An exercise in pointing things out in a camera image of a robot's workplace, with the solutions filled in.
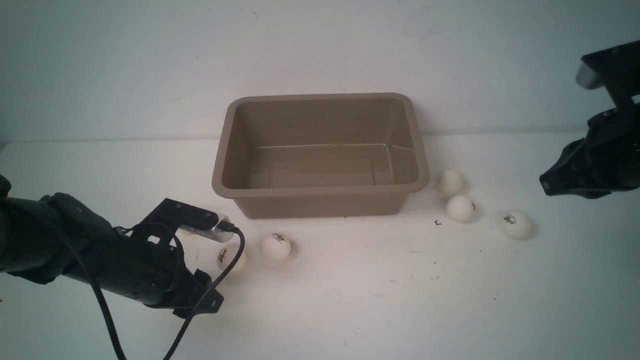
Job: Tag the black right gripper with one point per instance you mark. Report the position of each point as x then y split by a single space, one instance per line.
605 161

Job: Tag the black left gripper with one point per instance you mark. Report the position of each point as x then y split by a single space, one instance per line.
154 275

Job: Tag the white ball with logo centre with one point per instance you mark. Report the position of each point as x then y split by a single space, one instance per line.
226 255

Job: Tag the white ball logo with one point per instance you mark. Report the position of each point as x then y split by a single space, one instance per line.
516 225

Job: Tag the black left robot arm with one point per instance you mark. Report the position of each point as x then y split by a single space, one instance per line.
59 236

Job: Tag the tan plastic bin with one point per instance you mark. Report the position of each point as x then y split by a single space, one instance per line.
321 155

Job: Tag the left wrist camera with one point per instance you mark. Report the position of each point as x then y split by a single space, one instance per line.
170 215

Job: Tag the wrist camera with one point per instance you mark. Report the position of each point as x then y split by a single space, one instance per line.
170 215
617 69

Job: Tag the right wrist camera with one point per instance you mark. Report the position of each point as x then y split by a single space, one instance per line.
617 69

